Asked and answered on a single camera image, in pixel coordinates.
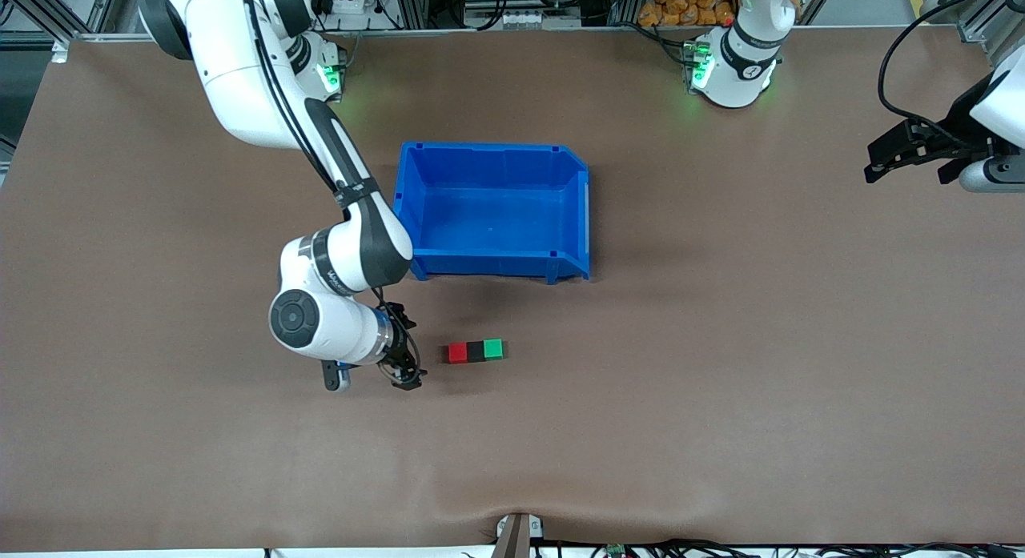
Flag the black cable bundle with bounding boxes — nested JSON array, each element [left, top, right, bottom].
[[537, 539, 1025, 558]]

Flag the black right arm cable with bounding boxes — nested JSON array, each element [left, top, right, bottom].
[[240, 0, 421, 383]]

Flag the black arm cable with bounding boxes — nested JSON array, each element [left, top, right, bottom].
[[240, 0, 421, 383], [878, 0, 1025, 136]]

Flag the blue plastic storage bin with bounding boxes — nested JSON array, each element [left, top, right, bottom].
[[388, 142, 592, 284]]

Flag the orange packaged goods pile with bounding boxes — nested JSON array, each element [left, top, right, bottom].
[[638, 0, 742, 27]]

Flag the metal table clamp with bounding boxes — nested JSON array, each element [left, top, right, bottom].
[[495, 512, 545, 558]]

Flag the white power strip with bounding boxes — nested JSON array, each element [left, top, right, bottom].
[[320, 0, 377, 32]]

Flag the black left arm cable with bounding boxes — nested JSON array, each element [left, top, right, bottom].
[[878, 0, 1025, 136]]

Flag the aluminium frame rail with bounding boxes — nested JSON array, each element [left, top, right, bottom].
[[921, 0, 1025, 70]]

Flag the brown table mat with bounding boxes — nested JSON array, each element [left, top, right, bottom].
[[0, 26, 1025, 552]]

